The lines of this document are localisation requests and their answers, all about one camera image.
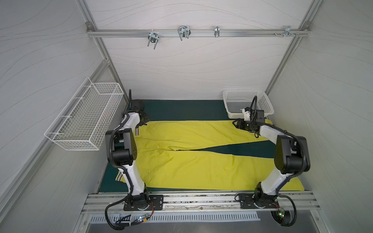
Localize yellow long pants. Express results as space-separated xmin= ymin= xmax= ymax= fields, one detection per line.
xmin=115 ymin=119 xmax=305 ymax=192

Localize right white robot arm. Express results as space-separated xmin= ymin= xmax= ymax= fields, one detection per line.
xmin=233 ymin=107 xmax=310 ymax=208

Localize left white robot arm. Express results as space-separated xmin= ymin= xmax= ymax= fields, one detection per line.
xmin=105 ymin=100 xmax=150 ymax=210

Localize green table mat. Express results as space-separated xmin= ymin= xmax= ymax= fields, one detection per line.
xmin=99 ymin=100 xmax=275 ymax=192

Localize white plastic perforated basket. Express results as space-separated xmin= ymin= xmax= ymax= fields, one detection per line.
xmin=222 ymin=89 xmax=275 ymax=119

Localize metal u-bolt clamp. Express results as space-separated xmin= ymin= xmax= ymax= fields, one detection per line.
xmin=177 ymin=25 xmax=191 ymax=41
xmin=147 ymin=32 xmax=159 ymax=50

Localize white slotted vent strip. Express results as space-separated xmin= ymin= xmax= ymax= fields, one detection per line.
xmin=89 ymin=211 xmax=261 ymax=224

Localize white wire wall basket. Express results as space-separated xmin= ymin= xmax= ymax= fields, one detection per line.
xmin=44 ymin=77 xmax=124 ymax=151

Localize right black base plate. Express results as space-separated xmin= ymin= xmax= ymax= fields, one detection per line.
xmin=234 ymin=193 xmax=278 ymax=209

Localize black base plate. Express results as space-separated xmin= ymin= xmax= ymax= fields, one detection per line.
xmin=234 ymin=193 xmax=278 ymax=209
xmin=123 ymin=195 xmax=164 ymax=211

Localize horizontal aluminium top rail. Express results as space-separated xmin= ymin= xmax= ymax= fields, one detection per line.
xmin=87 ymin=28 xmax=312 ymax=38

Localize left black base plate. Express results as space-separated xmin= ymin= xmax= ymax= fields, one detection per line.
xmin=123 ymin=195 xmax=164 ymax=211

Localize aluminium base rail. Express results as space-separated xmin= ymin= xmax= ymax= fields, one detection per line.
xmin=81 ymin=191 xmax=321 ymax=214

